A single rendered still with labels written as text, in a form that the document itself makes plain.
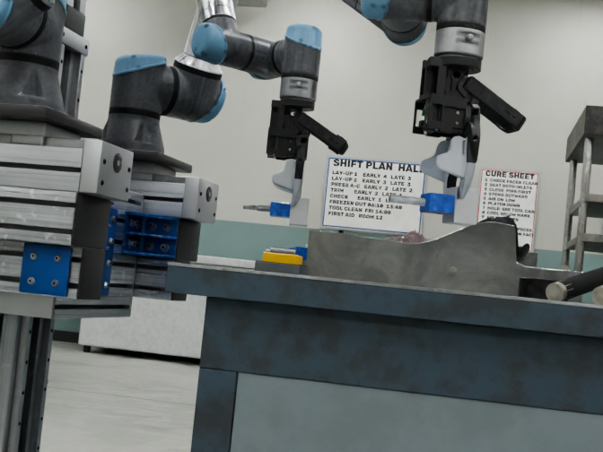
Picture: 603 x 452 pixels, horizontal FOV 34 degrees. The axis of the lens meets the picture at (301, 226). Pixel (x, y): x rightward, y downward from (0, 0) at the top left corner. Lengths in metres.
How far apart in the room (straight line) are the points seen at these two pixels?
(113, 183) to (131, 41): 8.26
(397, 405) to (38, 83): 0.90
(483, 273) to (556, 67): 7.60
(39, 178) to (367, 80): 7.76
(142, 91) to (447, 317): 1.22
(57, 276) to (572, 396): 0.91
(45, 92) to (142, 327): 6.99
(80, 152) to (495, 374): 0.83
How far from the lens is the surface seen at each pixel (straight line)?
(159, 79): 2.29
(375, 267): 1.84
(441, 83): 1.53
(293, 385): 1.25
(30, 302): 1.89
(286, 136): 1.98
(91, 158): 1.71
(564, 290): 1.48
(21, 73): 1.81
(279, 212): 1.98
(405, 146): 9.25
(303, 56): 2.01
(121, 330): 8.79
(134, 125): 2.25
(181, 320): 8.62
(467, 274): 1.83
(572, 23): 9.49
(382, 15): 1.58
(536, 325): 1.21
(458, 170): 1.50
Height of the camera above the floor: 0.79
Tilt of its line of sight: 3 degrees up
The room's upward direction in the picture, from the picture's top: 6 degrees clockwise
